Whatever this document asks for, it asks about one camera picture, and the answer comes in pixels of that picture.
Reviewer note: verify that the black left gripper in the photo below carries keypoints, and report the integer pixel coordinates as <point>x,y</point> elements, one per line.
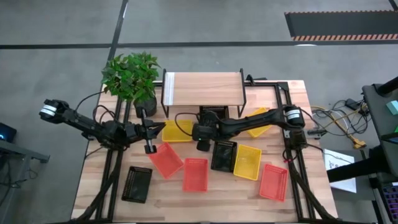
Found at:
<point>136,133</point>

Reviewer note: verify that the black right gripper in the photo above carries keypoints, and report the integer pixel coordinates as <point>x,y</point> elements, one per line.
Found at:
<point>203,132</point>

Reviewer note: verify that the yellow plastic slotted basket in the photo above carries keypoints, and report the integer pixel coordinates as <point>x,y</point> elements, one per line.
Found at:
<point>169,133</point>
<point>256,132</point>
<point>247,161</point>

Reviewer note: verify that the black plastic slotted basket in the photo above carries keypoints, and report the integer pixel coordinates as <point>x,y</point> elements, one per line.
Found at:
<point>224,157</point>
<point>217,109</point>
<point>136,185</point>

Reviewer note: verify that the orange plastic slotted basket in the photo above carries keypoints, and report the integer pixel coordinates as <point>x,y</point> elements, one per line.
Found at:
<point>166,160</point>
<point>195,174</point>
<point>273,183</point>

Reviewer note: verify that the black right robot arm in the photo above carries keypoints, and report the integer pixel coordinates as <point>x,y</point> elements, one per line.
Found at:
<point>258,119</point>

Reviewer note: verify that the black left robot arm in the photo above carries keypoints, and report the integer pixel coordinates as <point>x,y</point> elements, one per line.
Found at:
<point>84,123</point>

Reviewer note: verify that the green potted plant black pot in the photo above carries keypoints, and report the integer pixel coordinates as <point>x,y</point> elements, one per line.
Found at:
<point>130,77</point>

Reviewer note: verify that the black clamp fixture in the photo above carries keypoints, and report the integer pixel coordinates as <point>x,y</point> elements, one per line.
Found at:
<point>315,133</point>

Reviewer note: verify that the white paper sheet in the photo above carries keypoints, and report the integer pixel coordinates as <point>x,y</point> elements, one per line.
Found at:
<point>337,158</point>

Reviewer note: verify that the grey metal desk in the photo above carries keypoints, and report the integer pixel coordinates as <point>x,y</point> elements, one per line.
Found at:
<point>18,149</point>

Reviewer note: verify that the black device with blue light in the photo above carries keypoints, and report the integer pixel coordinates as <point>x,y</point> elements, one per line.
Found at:
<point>7,132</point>

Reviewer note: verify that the black power adapter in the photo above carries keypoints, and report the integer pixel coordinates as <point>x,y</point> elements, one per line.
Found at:
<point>353,103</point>

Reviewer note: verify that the black cart leg beam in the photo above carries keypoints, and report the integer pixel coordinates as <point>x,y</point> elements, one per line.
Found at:
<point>357,168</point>

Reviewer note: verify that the grey equipment cart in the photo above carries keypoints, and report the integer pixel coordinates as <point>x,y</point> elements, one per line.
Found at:
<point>377,118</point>

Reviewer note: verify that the black hazard-striped floor mat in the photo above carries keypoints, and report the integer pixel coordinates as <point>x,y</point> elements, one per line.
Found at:
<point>342,23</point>

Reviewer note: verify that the teal box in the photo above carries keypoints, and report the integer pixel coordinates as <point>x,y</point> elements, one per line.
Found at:
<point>393,107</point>

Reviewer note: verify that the backlit keyboard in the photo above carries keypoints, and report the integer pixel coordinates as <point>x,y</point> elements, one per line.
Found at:
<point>392,199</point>

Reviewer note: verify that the wooden shelf with black frame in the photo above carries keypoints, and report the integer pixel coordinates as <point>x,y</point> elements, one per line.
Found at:
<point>205,88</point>

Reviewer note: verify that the black aluminium extrusion frame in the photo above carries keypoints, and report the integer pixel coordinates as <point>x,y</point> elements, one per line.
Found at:
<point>264,83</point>

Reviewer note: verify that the grey metal bracket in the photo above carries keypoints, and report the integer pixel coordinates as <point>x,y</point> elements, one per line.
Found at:
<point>286,133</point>

